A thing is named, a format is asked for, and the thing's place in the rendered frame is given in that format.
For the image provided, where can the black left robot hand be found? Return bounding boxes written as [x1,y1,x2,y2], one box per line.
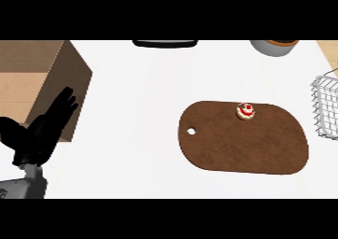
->
[0,86,80,167]

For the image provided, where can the brown wooden cutting board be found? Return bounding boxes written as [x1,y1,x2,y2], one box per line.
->
[177,100,310,176]

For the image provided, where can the pale wooden board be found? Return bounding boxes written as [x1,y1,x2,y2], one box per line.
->
[316,39,338,82]

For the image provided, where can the open brown wooden cabinet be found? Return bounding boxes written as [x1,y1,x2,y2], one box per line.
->
[0,39,94,143]

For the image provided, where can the black flat appliance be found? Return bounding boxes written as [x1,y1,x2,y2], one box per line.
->
[131,39,201,49]

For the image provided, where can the red and cream cupcake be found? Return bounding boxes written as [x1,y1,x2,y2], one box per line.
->
[236,102,258,121]

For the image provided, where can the grey pot with brown rim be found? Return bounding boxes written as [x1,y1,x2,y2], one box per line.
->
[249,39,301,58]

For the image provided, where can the white wire tiered basket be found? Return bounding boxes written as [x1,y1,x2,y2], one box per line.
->
[310,55,338,144]

